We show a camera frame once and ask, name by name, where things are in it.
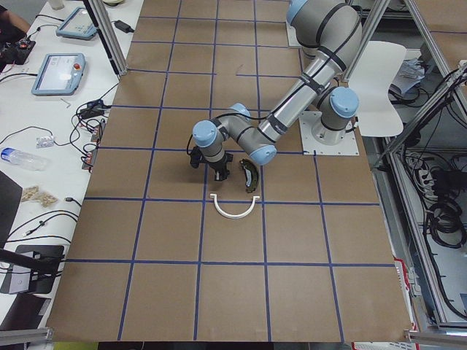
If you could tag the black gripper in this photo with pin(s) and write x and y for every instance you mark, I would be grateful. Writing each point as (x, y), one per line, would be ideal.
(219, 167)

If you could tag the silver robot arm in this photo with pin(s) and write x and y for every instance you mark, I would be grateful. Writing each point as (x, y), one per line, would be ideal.
(330, 32)

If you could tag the olive brake shoe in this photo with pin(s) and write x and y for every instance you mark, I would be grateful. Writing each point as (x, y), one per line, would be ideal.
(251, 175)

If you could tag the white plastic chair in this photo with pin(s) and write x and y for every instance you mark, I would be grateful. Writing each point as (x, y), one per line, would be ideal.
(371, 80)

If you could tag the black power adapter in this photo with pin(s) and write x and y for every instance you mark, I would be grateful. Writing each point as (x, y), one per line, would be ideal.
(122, 26)

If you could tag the clear plastic water bottle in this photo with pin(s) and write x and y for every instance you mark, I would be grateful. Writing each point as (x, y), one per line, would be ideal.
(25, 160)

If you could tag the near blue teach pendant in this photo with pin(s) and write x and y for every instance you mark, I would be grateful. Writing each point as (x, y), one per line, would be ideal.
(59, 75)

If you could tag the blue teach pendant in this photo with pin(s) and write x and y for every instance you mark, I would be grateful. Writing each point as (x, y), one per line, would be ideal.
(78, 25)
(59, 75)

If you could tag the far blue teach pendant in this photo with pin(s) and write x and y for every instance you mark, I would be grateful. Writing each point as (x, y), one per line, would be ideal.
(78, 25)

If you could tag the white curved plastic bracket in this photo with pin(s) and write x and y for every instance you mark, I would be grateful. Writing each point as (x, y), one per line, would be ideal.
(235, 210)

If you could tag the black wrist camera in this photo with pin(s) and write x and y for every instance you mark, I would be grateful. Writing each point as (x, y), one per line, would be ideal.
(196, 157)

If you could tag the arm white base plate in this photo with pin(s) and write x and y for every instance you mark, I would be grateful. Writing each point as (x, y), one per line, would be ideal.
(316, 139)

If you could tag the aluminium frame post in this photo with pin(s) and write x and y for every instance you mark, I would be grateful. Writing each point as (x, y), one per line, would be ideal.
(102, 23)

